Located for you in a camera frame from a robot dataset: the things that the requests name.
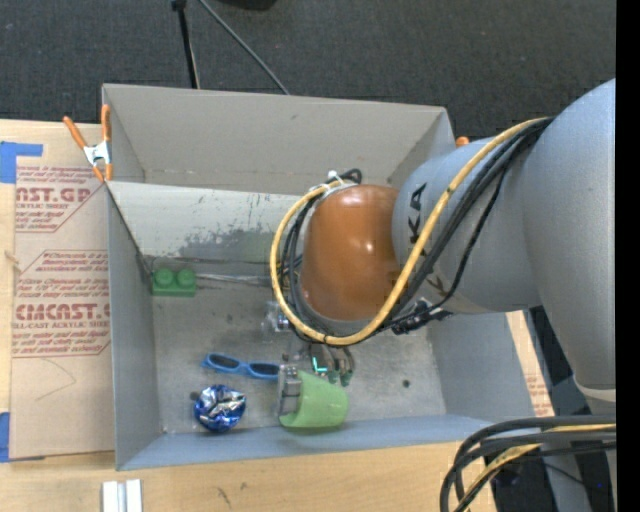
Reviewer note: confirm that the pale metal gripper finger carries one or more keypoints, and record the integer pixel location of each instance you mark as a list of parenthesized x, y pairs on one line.
[(290, 395)]

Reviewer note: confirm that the light green cup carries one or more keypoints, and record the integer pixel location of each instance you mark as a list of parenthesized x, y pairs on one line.
[(322, 405)]

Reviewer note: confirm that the clear glass thing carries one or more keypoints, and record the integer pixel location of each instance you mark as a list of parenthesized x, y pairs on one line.
[(274, 317)]

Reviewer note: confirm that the blue and silver crumpled ball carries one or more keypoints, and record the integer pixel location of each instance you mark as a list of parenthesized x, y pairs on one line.
[(219, 407)]

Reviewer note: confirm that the blue sunglasses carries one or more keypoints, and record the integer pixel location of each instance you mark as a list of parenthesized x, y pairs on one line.
[(220, 362)]

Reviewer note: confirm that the green toy building block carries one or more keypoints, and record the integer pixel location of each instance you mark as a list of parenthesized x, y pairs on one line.
[(173, 282)]

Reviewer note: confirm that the grey metal bin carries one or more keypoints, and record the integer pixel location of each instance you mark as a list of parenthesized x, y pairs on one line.
[(210, 235)]

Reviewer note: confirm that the black cylinder on white bracket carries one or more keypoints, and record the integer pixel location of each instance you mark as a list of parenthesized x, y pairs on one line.
[(417, 320)]

